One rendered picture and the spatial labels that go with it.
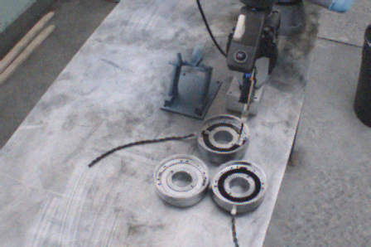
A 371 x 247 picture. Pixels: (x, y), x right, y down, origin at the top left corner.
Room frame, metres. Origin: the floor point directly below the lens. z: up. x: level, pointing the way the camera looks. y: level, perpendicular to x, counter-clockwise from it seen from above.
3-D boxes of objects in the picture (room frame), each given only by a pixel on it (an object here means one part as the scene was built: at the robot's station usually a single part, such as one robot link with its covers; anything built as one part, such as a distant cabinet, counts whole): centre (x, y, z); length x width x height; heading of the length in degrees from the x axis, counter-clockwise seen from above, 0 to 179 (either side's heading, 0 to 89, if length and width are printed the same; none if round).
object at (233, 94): (0.78, -0.08, 0.82); 0.08 x 0.07 x 0.05; 162
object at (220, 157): (0.64, -0.02, 0.82); 0.10 x 0.10 x 0.04
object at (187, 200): (0.54, 0.06, 0.82); 0.10 x 0.10 x 0.04
